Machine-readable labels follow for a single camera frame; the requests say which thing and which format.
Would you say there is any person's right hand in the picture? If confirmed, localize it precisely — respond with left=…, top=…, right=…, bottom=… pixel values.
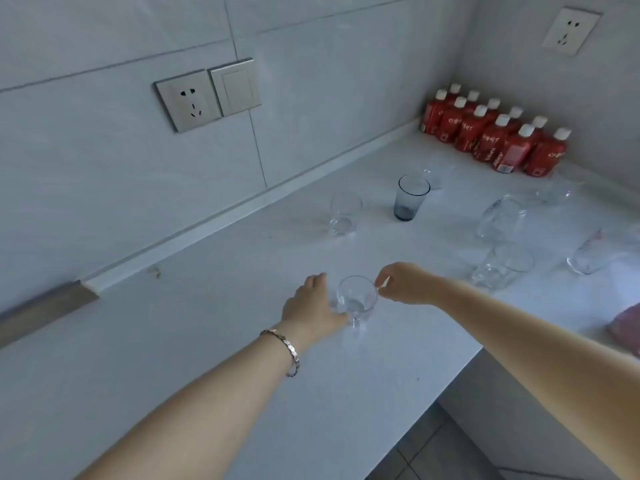
left=373, top=261, right=449, bottom=308

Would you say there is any person's left hand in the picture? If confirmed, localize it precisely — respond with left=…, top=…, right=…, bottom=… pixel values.
left=273, top=272, right=349, bottom=357

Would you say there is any dark grey ribbed glass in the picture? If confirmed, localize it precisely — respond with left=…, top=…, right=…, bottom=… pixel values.
left=393, top=174, right=431, bottom=221

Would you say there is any clear jar glass with handle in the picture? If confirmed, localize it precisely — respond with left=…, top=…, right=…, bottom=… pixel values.
left=475, top=194, right=529, bottom=243

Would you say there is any clear glass red print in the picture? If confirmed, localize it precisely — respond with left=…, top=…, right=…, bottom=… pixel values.
left=566, top=225, right=640, bottom=275

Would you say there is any pink ceramic mug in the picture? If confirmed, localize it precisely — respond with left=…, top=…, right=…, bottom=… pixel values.
left=605, top=302, right=640, bottom=358

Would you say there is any person's right forearm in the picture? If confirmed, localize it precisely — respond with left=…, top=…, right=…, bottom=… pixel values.
left=437, top=277, right=640, bottom=480

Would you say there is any person's left forearm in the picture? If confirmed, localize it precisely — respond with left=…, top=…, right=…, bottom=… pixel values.
left=75, top=327, right=303, bottom=480

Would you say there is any white table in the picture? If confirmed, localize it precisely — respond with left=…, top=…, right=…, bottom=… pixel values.
left=0, top=129, right=640, bottom=480

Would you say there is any row of red drink bottles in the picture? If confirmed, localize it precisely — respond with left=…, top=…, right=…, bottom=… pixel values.
left=419, top=83, right=573, bottom=179

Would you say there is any silver bracelet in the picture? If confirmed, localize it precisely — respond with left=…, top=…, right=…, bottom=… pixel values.
left=259, top=328, right=301, bottom=379

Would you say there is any silver wall socket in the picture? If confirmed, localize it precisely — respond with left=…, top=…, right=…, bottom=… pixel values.
left=153, top=69, right=223, bottom=134

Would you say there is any white wall socket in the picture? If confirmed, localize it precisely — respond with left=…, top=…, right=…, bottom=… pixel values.
left=541, top=6, right=603, bottom=57

